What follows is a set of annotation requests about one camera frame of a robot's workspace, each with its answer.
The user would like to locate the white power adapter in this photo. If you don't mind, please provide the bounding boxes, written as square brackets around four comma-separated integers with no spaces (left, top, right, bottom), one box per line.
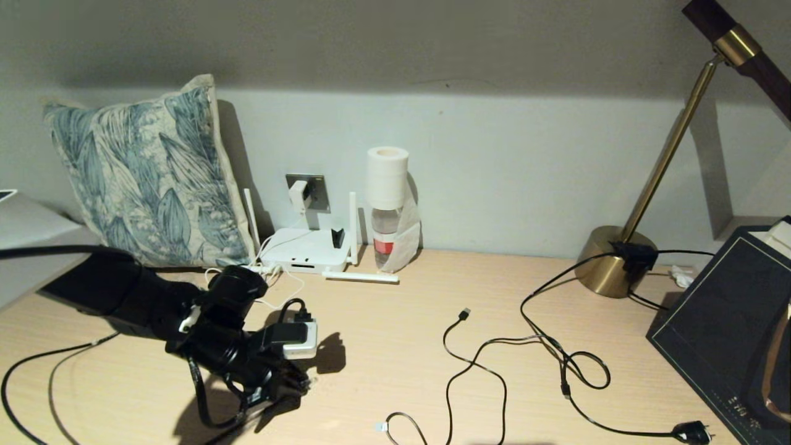
[289,180,312,215]

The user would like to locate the black ethernet cable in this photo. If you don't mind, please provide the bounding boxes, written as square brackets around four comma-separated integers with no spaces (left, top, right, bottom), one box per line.
[0,333,316,445]

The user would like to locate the white router with antennas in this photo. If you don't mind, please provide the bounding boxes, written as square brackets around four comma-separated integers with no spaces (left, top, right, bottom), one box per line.
[242,189,400,285]

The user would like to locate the clear bottle with red label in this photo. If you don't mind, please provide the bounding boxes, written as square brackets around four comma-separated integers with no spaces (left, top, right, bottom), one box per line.
[371,207,405,271]

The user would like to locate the white paper roll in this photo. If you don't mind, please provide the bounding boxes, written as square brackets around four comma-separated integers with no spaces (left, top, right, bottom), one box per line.
[366,146,410,211]

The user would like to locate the blue leaf print pillow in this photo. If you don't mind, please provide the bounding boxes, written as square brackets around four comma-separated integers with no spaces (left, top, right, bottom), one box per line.
[43,74,257,269]

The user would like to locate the brass desk lamp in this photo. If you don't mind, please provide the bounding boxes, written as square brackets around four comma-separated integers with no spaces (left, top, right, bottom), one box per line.
[576,0,791,299]

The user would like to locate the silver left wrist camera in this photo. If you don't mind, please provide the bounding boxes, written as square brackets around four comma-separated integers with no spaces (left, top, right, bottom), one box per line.
[260,318,319,361]

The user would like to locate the white cord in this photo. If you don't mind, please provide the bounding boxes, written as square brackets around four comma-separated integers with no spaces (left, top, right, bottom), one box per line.
[204,210,310,311]

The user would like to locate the black USB cable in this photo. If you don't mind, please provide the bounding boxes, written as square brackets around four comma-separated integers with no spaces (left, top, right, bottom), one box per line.
[374,308,572,445]

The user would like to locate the grey wall socket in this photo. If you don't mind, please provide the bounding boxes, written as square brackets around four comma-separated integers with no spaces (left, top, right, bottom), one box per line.
[286,174,330,213]

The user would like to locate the black left wrist camera cable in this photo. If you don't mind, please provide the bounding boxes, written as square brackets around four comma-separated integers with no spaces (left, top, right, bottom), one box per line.
[0,245,313,431]

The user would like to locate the black cord switch box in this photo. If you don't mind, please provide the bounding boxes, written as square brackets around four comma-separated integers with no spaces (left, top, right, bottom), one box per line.
[612,242,660,273]

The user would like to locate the black lamp power cord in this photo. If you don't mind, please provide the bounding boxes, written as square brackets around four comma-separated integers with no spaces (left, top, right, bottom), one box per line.
[521,249,717,444]

